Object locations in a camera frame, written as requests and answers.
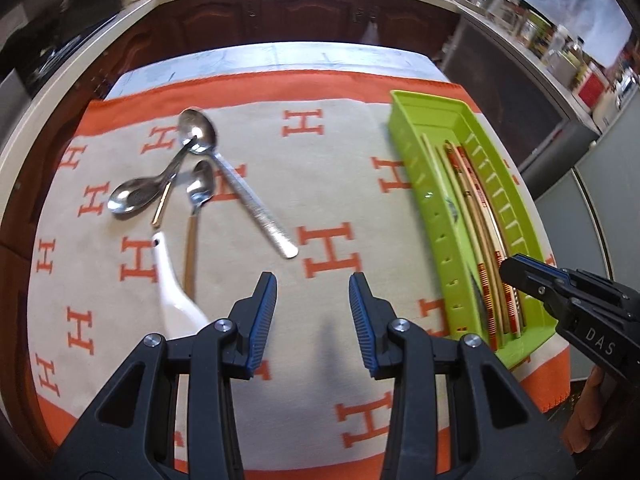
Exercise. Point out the light blue printed tablecloth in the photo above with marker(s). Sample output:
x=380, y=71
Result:
x=280, y=57

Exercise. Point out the orange grey letter print blanket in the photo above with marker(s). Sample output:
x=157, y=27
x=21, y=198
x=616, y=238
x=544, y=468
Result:
x=310, y=220

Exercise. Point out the short steel soup spoon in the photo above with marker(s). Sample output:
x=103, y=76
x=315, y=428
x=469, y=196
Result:
x=127, y=201

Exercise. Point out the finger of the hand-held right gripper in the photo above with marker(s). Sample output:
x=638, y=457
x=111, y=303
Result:
x=530, y=277

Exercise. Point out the row of jars and bottles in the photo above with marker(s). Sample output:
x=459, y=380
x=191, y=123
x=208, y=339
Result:
x=565, y=45

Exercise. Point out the cream chopstick black marks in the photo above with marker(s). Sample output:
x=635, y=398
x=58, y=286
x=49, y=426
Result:
x=487, y=305

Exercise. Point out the cream chopstick red tip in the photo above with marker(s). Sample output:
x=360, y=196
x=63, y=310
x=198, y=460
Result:
x=511, y=307

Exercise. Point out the chopsticks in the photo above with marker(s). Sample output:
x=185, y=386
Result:
x=470, y=175

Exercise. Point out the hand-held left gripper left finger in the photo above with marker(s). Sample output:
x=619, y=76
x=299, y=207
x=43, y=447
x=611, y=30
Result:
x=262, y=320

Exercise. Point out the dark glass panel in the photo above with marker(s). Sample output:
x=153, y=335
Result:
x=505, y=95

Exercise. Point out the green plastic tray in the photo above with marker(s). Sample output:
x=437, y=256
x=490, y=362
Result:
x=430, y=195

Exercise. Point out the white ceramic spoon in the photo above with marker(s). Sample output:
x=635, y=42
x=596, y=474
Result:
x=175, y=295

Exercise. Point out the person's right hand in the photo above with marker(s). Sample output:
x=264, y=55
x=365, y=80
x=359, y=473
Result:
x=590, y=410

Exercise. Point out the plain cream chopstick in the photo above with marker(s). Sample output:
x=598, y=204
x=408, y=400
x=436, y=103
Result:
x=500, y=280

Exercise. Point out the thin brown chopstick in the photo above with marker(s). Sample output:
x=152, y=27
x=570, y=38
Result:
x=431, y=157
x=444, y=160

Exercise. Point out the grey cabinet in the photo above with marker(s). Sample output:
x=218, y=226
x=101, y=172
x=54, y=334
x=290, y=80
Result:
x=590, y=200

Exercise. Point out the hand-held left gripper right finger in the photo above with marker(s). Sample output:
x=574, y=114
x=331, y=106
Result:
x=361, y=325

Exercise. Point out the brown wooden cabinet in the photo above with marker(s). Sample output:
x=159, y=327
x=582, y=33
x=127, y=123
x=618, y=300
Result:
x=300, y=12

